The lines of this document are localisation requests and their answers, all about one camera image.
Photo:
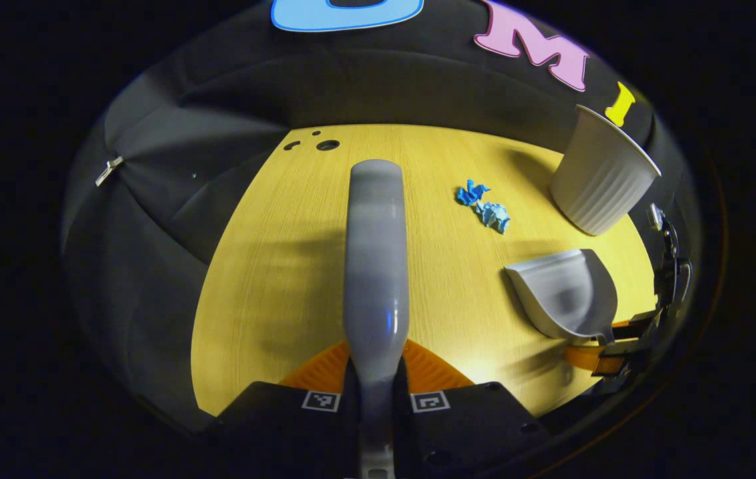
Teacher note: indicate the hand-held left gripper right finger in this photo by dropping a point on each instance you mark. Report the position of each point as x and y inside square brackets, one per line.
[464, 432]

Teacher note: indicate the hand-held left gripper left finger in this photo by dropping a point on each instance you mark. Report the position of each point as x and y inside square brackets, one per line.
[285, 432]

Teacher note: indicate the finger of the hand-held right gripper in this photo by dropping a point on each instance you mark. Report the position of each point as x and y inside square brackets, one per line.
[591, 360]
[634, 326]

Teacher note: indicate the grey dustpan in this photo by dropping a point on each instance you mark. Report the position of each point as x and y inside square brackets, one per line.
[564, 293]

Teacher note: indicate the light blue paper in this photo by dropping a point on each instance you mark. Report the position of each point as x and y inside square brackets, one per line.
[496, 216]

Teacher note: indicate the small grey broom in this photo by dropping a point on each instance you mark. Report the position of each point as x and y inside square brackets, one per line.
[376, 266]

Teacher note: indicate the dark blue paper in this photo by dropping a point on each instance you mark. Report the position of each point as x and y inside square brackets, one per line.
[470, 194]

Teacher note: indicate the wooden desktop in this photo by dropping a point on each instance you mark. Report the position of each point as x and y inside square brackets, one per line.
[271, 266]

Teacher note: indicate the silver clip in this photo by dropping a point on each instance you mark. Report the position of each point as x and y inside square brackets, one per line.
[108, 171]

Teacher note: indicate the black backdrop cloth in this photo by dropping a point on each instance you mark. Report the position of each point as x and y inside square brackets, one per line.
[172, 133]

